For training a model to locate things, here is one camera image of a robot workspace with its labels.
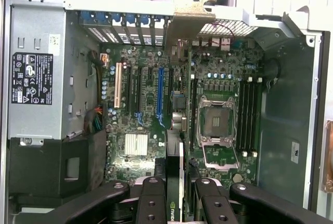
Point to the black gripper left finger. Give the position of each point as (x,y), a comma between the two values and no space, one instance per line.
(151,203)

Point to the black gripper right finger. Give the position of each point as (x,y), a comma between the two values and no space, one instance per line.
(218,208)

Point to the coin cell battery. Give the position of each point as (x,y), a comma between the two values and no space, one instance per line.
(236,177)

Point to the metal socket cover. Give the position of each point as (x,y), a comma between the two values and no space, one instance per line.
(219,156)

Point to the silver chipset heatsink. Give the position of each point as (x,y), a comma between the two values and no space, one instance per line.
(135,144)

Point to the green motherboard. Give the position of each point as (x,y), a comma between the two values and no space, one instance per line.
(145,125)

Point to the CPU socket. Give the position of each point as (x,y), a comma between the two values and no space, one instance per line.
(217,122)

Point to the black RAM slot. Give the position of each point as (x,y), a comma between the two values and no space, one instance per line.
(256,117)
(193,114)
(245,117)

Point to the open black PC case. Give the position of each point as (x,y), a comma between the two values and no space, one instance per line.
(281,130)

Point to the blue expansion slot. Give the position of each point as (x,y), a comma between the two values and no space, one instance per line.
(160,91)

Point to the long black expansion slot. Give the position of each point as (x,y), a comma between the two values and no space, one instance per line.
(130,88)
(171,91)
(139,88)

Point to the black fan shroud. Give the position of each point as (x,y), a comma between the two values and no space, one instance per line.
(39,166)

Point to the white expansion slot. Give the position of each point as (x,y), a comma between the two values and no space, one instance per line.
(118,86)

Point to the short black expansion slot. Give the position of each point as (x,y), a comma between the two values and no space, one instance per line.
(151,71)

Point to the grey power supply unit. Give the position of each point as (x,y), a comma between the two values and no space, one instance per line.
(33,119)

